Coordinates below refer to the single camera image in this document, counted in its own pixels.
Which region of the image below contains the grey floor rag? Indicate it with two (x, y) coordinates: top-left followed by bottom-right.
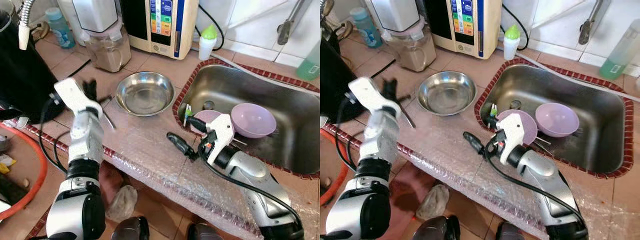
(105, 185), (138, 223)
(416, 184), (450, 222)

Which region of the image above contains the pink plastic bowl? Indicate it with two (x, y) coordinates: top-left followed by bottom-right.
(230, 102), (277, 139)
(496, 109), (539, 147)
(190, 109), (223, 136)
(535, 102), (581, 138)

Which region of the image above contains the stainless steel bowl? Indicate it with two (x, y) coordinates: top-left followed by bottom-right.
(115, 71), (176, 117)
(416, 70), (477, 116)

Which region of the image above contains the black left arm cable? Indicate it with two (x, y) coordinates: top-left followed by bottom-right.
(37, 97), (71, 175)
(334, 97), (362, 173)

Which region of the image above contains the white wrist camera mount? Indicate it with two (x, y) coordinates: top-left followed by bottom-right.
(53, 77), (101, 118)
(348, 76), (401, 118)
(204, 113), (235, 167)
(496, 113), (526, 166)

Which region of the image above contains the stainless steel sink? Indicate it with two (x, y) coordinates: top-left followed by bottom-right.
(172, 58), (321, 180)
(474, 58), (635, 180)

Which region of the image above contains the grey blender with glass jar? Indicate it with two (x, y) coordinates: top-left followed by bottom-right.
(71, 0), (132, 74)
(370, 0), (438, 72)

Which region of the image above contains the red plastic basin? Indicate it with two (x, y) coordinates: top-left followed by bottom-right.
(320, 127), (349, 207)
(0, 122), (49, 221)

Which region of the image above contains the black electric kettle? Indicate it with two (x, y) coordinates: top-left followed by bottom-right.
(0, 10), (66, 123)

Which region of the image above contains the metal faucet pipe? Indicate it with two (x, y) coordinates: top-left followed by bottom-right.
(276, 0), (307, 47)
(578, 0), (612, 46)

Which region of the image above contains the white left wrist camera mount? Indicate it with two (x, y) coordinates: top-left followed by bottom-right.
(53, 77), (101, 118)
(348, 76), (401, 118)

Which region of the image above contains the cream water ionizer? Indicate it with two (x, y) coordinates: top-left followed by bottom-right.
(425, 0), (502, 60)
(120, 0), (200, 61)

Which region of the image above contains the green liquid bottle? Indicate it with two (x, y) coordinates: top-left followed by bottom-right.
(295, 40), (321, 82)
(599, 19), (640, 81)

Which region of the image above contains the yellow scrap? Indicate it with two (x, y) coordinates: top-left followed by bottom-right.
(0, 155), (16, 176)

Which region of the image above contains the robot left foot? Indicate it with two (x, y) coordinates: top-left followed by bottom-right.
(412, 215), (461, 240)
(111, 216), (151, 240)

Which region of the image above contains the small teal cap bottle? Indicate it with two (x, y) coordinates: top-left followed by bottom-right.
(350, 7), (381, 49)
(45, 7), (76, 50)

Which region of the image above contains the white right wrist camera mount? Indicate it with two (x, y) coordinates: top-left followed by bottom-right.
(496, 113), (526, 166)
(204, 113), (235, 167)

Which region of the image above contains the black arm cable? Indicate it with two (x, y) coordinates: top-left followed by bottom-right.
(334, 97), (362, 173)
(196, 142), (306, 236)
(37, 97), (71, 175)
(484, 140), (588, 233)

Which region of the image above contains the white bottle green cap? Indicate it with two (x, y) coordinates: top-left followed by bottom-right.
(503, 24), (521, 61)
(198, 24), (218, 62)

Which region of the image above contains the black ionizer cable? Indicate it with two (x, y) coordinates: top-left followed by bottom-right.
(197, 4), (226, 52)
(500, 4), (530, 51)

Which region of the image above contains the white flexible faucet hose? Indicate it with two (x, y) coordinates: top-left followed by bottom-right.
(18, 0), (37, 51)

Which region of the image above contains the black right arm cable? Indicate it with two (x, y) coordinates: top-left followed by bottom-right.
(484, 140), (588, 233)
(196, 142), (306, 236)

